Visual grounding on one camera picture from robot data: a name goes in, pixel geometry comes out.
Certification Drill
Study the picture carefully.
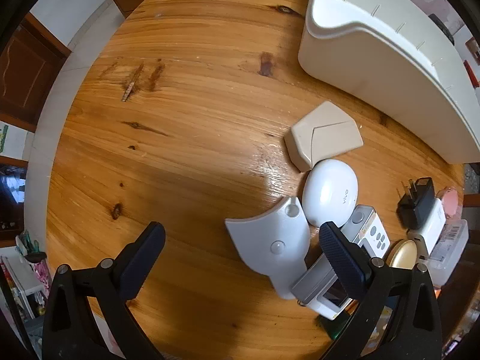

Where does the white rectangular gadget box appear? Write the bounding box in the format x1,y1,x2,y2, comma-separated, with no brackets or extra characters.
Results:
291,205,391,320

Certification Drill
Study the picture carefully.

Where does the clear plastic card box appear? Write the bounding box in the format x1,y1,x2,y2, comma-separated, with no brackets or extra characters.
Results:
425,219,469,288

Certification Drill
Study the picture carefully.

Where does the gold round compact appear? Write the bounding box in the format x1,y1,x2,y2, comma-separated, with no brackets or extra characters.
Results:
386,239,417,270

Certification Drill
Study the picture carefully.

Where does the white charger block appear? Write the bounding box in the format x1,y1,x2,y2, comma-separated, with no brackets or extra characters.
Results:
407,197,446,259

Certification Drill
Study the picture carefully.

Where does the pink round object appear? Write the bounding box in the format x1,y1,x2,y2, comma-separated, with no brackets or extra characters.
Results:
436,187,459,218

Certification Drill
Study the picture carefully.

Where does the black power adapter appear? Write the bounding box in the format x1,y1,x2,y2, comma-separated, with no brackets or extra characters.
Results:
396,177,435,230

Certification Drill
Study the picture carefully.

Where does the white curved plastic piece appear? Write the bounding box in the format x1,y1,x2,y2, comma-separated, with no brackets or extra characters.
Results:
224,197,310,300

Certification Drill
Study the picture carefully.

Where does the beige angular box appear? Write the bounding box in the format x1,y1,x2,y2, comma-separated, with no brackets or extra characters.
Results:
284,102,364,172

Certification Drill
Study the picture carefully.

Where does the brown wooden door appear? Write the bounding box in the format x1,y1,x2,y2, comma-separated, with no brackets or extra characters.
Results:
1,13,71,133

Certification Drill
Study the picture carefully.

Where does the white plastic storage bin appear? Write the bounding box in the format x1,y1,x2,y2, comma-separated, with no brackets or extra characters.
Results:
298,0,479,164

